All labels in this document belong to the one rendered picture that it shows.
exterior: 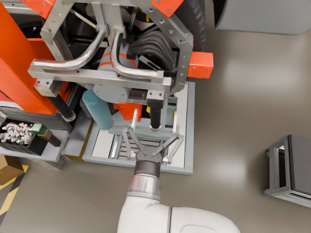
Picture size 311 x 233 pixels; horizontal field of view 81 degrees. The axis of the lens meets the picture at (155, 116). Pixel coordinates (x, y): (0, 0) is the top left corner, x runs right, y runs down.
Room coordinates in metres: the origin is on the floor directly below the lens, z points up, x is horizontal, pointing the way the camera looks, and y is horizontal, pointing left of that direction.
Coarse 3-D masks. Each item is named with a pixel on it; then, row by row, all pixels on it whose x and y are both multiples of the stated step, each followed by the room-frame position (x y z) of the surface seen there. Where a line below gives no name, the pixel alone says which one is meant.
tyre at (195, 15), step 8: (184, 0) 0.60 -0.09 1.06; (192, 0) 0.61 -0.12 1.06; (200, 0) 0.68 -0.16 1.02; (184, 8) 0.60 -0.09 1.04; (192, 8) 0.59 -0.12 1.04; (200, 8) 0.63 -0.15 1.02; (184, 16) 0.59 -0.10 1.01; (192, 16) 0.59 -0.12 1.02; (200, 16) 0.60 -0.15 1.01; (184, 24) 0.60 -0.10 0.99; (192, 24) 0.59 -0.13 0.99; (200, 24) 0.59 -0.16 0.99; (192, 32) 0.59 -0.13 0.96; (200, 32) 0.59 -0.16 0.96; (200, 40) 0.59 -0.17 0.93; (200, 48) 0.59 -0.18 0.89
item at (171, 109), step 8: (168, 96) 0.89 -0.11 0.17; (168, 104) 0.80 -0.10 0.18; (176, 104) 0.81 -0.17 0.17; (168, 112) 0.75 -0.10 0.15; (176, 112) 0.73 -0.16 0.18; (168, 120) 0.68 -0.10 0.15; (112, 128) 0.61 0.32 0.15; (120, 128) 0.61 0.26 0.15; (168, 128) 0.60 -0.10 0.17; (144, 136) 0.55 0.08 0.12; (152, 136) 0.55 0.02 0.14; (160, 136) 0.54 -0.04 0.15; (168, 136) 0.53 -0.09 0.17
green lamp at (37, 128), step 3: (36, 123) 0.38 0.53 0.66; (39, 123) 0.38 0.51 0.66; (33, 126) 0.36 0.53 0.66; (36, 126) 0.36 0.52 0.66; (39, 126) 0.36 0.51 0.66; (42, 126) 0.37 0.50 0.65; (33, 129) 0.35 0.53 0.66; (36, 129) 0.35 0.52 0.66; (39, 129) 0.35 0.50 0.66; (42, 129) 0.36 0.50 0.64; (45, 129) 0.37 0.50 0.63; (33, 132) 0.34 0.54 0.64; (36, 132) 0.34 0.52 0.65; (39, 132) 0.34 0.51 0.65; (42, 132) 0.35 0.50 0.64
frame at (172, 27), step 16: (64, 0) 0.56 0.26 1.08; (80, 0) 0.55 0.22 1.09; (96, 0) 0.55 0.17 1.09; (112, 0) 0.54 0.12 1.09; (128, 0) 0.54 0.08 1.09; (144, 0) 0.52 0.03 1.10; (48, 16) 0.57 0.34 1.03; (64, 16) 0.56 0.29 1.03; (160, 16) 0.52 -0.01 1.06; (176, 16) 0.57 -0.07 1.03; (48, 32) 0.57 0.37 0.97; (176, 32) 0.52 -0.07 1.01; (64, 48) 0.61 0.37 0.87; (192, 48) 0.51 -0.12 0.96; (176, 80) 0.51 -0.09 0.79; (144, 96) 0.56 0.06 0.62
